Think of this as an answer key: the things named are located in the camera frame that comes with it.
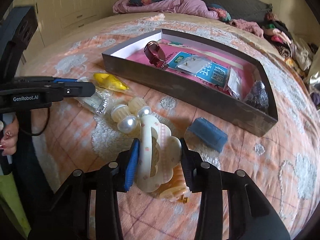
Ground cream wardrobe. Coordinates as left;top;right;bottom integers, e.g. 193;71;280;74
12;0;117;63

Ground small blue box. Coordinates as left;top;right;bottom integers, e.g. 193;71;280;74
187;118;228;153

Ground pink crumpled blanket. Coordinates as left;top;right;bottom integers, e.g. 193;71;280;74
112;0;219;20

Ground cream floral hair claw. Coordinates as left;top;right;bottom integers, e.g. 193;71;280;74
136;115;181;193

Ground tan bed sheet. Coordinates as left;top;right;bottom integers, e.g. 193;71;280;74
77;13;279;56

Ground peach spiral hair clip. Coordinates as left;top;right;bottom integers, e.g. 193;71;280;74
159;164;189;202

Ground dark beaded bag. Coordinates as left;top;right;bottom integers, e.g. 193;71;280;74
244;81;269;114

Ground blue card with earrings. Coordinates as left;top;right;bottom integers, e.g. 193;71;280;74
168;51;229;87

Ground dark cardboard tray box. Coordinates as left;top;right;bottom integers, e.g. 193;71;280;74
102;29;278;137

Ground pink sheet in tray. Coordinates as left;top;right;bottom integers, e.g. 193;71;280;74
127;39;256;100

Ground pile of clothes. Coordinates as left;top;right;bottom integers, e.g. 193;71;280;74
261;11;319;108

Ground orange patterned quilt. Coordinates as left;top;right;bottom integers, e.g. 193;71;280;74
20;24;319;237

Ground clear bag with silver jewelry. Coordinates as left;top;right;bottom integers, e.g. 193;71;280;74
75;76;114;116

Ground person's left hand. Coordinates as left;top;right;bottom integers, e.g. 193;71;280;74
1;117;19;156

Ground bag with yellow rings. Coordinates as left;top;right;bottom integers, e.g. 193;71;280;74
93;73;130;92

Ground pink fuzzy garment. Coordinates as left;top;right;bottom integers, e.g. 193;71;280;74
228;19;264;38

